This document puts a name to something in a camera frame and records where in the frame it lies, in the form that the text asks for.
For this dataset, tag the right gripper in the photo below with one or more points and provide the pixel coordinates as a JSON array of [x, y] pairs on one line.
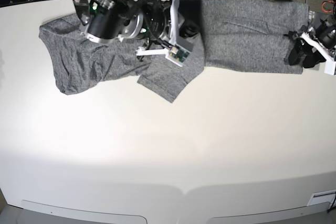
[[161, 28]]

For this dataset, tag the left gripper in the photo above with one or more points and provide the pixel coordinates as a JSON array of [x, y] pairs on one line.
[[311, 46]]

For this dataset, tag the grey long-sleeve T-shirt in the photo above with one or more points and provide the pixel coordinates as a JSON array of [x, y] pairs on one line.
[[239, 35]]

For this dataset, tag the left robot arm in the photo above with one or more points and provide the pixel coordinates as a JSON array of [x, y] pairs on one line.
[[327, 7]]

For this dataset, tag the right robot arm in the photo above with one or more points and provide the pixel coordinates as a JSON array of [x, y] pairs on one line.
[[102, 21]]

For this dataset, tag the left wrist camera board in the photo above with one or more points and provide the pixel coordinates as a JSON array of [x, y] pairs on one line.
[[330, 67]]

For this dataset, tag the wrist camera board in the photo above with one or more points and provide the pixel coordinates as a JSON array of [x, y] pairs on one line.
[[178, 54], [330, 67]]

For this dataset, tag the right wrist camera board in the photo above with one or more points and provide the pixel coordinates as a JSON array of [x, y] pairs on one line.
[[178, 54]]

